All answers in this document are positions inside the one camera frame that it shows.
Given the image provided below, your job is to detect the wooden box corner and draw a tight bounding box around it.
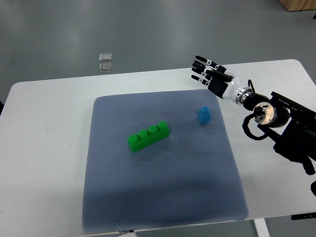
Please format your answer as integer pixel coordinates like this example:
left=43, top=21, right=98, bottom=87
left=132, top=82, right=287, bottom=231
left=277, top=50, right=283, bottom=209
left=279, top=0, right=316, bottom=12

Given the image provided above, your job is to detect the blue-grey fabric mat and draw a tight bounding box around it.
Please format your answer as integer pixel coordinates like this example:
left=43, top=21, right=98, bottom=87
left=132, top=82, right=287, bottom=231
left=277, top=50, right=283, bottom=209
left=82, top=89, right=248, bottom=233

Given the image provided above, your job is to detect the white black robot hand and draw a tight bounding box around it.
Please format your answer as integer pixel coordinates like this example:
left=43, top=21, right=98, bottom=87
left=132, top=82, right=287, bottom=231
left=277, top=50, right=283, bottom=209
left=191, top=55, right=253, bottom=105

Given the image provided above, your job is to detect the blue toy block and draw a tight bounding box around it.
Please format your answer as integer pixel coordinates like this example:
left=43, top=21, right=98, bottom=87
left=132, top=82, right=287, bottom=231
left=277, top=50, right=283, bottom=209
left=197, top=106, right=211, bottom=124

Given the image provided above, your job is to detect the black table control panel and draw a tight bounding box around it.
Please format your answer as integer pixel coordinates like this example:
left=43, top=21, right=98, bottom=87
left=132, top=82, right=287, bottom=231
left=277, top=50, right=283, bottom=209
left=291, top=213, right=316, bottom=221

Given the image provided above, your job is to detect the white table leg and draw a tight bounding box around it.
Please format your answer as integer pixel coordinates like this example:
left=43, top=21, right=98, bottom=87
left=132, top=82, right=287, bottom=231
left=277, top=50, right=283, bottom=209
left=253, top=218, right=270, bottom=237

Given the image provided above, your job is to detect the upper metal floor plate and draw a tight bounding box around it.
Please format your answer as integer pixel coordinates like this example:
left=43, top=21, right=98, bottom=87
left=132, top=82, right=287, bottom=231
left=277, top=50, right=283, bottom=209
left=99, top=52, right=112, bottom=62

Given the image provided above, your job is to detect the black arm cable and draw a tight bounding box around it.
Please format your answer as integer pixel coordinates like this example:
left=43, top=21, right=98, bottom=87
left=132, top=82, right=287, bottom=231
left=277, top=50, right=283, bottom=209
left=241, top=79, right=269, bottom=139

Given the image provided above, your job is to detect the green four-stud toy block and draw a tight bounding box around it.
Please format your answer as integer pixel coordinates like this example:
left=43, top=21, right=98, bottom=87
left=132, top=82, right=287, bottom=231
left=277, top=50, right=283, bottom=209
left=127, top=121, right=170, bottom=153

